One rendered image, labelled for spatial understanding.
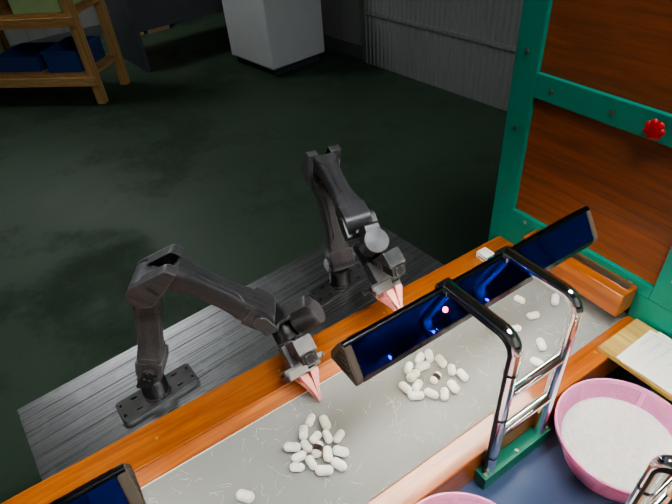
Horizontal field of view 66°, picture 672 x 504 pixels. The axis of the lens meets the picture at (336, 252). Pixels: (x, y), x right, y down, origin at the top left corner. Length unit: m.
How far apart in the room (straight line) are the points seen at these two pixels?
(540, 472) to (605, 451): 0.14
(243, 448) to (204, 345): 0.40
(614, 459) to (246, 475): 0.75
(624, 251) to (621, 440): 0.44
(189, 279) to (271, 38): 4.11
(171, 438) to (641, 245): 1.15
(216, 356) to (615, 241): 1.06
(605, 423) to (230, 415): 0.81
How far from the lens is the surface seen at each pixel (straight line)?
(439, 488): 1.12
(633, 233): 1.39
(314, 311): 1.16
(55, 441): 1.48
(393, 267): 1.15
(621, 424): 1.31
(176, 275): 1.09
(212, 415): 1.24
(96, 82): 5.18
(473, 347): 1.35
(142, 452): 1.24
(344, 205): 1.25
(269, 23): 5.03
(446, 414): 1.22
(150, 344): 1.26
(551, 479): 1.26
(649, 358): 1.39
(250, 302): 1.13
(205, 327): 1.56
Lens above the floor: 1.75
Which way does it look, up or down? 39 degrees down
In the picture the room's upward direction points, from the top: 5 degrees counter-clockwise
